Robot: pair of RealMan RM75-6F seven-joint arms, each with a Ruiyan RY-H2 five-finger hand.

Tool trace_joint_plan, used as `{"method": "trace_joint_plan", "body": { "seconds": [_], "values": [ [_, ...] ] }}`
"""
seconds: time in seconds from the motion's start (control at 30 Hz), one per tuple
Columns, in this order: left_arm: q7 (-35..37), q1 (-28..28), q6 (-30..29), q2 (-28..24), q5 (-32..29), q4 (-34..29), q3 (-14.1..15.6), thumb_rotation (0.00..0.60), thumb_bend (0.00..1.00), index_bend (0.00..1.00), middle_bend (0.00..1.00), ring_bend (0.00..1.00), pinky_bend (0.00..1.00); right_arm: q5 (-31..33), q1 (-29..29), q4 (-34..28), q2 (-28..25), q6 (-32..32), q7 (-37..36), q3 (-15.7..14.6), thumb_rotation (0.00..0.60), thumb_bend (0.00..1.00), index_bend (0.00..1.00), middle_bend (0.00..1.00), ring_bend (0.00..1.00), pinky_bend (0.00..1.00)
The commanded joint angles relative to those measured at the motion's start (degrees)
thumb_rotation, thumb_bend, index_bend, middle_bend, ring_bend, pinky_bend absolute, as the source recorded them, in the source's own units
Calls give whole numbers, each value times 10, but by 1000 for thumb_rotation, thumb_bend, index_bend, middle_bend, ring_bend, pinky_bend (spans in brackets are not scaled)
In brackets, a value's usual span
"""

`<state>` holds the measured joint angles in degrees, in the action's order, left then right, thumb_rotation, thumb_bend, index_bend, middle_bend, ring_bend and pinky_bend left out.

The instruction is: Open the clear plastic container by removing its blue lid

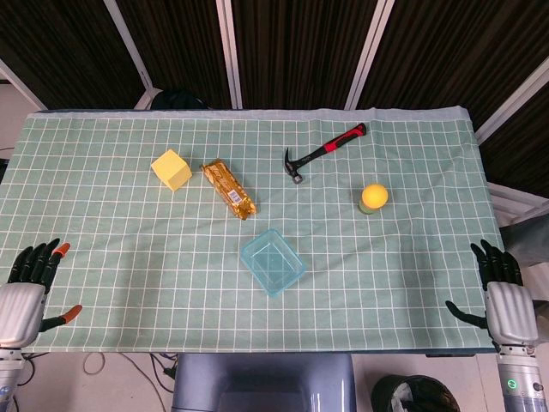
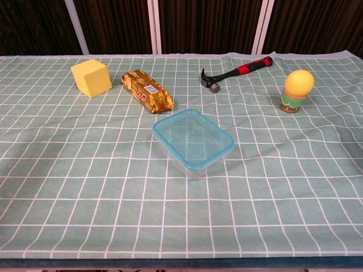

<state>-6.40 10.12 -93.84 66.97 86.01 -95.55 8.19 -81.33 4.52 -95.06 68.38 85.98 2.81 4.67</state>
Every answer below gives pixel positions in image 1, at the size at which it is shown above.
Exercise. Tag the green checked tablecloth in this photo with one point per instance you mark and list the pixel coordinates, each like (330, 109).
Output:
(128, 257)

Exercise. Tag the blue grey robot torso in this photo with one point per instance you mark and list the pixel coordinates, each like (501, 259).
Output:
(261, 382)

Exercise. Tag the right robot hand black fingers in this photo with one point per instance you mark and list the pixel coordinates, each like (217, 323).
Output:
(510, 309)

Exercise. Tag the yellow foam cube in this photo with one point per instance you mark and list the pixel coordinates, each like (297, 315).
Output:
(171, 169)

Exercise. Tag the gold foil snack package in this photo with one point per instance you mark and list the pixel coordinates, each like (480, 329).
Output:
(229, 189)

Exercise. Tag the person grey trouser leg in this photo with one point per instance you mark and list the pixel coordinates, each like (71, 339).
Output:
(527, 240)

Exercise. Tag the black trash bin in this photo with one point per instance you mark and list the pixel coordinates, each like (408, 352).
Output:
(412, 395)

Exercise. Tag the black red claw hammer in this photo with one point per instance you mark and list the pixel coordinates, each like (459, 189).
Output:
(319, 152)

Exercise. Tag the small green cup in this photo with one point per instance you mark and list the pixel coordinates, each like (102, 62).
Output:
(365, 209)

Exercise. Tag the yellow orange ball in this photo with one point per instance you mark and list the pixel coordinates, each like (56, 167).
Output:
(374, 196)

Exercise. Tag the dark bag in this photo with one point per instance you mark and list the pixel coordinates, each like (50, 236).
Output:
(178, 99)

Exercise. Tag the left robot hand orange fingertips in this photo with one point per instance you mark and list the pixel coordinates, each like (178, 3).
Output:
(19, 309)

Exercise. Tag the white partition frame post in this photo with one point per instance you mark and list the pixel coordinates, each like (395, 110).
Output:
(128, 47)
(369, 51)
(510, 105)
(229, 51)
(21, 86)

